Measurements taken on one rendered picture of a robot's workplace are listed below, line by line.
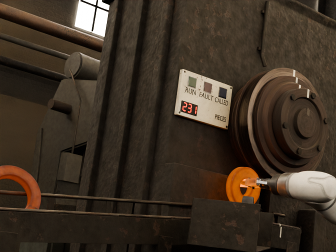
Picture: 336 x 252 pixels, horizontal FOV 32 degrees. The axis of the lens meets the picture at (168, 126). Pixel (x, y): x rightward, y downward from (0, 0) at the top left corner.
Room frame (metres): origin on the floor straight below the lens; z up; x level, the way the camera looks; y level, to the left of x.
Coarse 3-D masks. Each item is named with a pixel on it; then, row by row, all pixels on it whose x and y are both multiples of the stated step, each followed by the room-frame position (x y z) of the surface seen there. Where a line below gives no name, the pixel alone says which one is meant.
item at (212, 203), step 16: (192, 208) 1.78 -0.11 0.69; (208, 208) 1.77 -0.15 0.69; (224, 208) 1.75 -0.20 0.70; (240, 208) 1.74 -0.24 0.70; (256, 208) 1.72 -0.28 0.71; (192, 224) 1.78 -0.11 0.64; (208, 224) 1.77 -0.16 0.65; (224, 224) 1.75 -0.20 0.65; (240, 224) 1.73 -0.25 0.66; (256, 224) 1.72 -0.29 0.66; (192, 240) 1.78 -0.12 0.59; (208, 240) 1.76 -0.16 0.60; (224, 240) 1.75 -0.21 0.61; (240, 240) 1.73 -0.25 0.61; (256, 240) 1.72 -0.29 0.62
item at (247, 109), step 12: (276, 72) 2.30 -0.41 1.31; (288, 72) 2.34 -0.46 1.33; (252, 84) 2.28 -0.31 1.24; (264, 84) 2.26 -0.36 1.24; (252, 96) 2.23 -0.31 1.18; (240, 108) 2.27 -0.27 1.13; (252, 108) 2.23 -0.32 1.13; (240, 120) 2.26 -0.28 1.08; (252, 120) 2.24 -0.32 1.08; (240, 132) 2.28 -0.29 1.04; (252, 132) 2.24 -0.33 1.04; (252, 144) 2.24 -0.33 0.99; (324, 144) 2.49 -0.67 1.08; (252, 156) 2.29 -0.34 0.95; (264, 168) 2.29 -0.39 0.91; (312, 168) 2.45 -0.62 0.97
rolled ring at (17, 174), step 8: (0, 168) 1.76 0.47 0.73; (8, 168) 1.78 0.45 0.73; (16, 168) 1.79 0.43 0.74; (0, 176) 1.76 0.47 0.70; (8, 176) 1.79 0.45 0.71; (16, 176) 1.79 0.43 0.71; (24, 176) 1.80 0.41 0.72; (24, 184) 1.81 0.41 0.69; (32, 184) 1.81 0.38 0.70; (32, 192) 1.80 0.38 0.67; (32, 200) 1.79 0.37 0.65; (40, 200) 1.81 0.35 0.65; (32, 208) 1.79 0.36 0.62
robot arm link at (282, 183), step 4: (288, 172) 2.06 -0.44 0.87; (296, 172) 2.04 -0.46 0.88; (280, 176) 2.05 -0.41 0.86; (284, 176) 2.04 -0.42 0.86; (288, 176) 2.02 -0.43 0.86; (280, 180) 2.04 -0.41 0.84; (284, 180) 2.03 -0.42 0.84; (288, 180) 2.01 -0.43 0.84; (280, 184) 2.04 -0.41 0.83; (284, 184) 2.02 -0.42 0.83; (280, 188) 2.04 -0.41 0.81; (284, 188) 2.03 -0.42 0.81; (280, 192) 2.05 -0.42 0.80; (284, 192) 2.04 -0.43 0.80; (288, 192) 2.02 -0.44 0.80; (284, 196) 2.07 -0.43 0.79; (288, 196) 2.04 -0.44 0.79
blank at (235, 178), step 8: (240, 168) 2.21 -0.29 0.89; (248, 168) 2.23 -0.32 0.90; (232, 176) 2.20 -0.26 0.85; (240, 176) 2.21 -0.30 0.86; (248, 176) 2.24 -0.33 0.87; (256, 176) 2.26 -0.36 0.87; (232, 184) 2.20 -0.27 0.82; (232, 192) 2.20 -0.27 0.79; (240, 192) 2.22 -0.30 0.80; (248, 192) 2.26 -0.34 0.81; (256, 192) 2.27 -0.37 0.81; (232, 200) 2.22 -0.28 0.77; (240, 200) 2.23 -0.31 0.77; (256, 200) 2.28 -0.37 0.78
